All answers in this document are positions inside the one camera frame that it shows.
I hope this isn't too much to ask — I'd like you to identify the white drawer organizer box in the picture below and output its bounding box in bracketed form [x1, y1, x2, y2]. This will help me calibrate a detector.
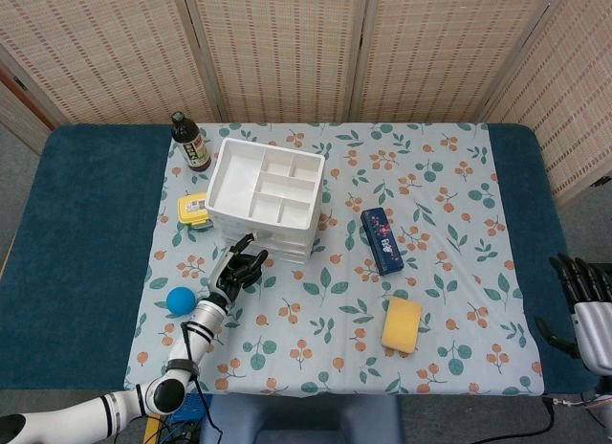
[204, 137, 327, 265]

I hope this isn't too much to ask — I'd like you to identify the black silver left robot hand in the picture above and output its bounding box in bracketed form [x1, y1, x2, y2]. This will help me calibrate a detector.
[205, 233, 269, 305]

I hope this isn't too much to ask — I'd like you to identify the teal table cover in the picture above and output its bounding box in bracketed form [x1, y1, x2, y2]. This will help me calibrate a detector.
[0, 122, 602, 396]

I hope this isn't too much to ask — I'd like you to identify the woven bamboo folding screen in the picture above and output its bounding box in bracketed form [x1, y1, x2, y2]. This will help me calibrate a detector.
[0, 0, 612, 209]

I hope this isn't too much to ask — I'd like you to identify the yellow lid green container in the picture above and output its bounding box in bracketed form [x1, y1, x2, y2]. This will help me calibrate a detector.
[176, 193, 213, 230]

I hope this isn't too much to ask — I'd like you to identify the black floor cable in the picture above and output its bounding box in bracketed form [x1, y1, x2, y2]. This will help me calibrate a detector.
[538, 398, 612, 444]

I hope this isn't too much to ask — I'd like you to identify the yellow sponge green base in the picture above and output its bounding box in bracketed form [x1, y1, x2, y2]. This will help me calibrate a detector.
[380, 296, 424, 354]

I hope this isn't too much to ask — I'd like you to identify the blue chair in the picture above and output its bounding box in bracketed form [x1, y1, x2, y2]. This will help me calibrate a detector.
[198, 393, 403, 444]

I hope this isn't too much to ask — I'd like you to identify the floral print tablecloth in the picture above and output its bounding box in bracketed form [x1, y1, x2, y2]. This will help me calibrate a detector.
[122, 122, 546, 397]

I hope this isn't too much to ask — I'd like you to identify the blue pencil case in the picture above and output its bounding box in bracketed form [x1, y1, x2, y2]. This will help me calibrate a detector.
[360, 207, 405, 277]

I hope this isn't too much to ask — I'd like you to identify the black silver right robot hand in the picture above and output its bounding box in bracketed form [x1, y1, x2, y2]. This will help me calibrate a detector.
[535, 253, 612, 368]

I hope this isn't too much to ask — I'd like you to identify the blue foam ball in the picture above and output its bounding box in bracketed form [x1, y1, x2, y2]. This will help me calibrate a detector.
[165, 286, 198, 318]

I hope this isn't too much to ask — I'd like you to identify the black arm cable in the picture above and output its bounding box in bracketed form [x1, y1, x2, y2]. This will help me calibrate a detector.
[180, 322, 226, 444]

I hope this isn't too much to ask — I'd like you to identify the dark bottle with white label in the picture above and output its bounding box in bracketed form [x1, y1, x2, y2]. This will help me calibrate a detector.
[170, 111, 212, 173]

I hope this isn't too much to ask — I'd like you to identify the clear plastic drawer with pen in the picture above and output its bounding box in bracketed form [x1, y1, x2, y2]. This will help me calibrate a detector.
[213, 220, 317, 242]

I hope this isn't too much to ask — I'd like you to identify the blue plastic crate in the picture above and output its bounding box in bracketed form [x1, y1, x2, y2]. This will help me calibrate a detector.
[170, 390, 206, 424]

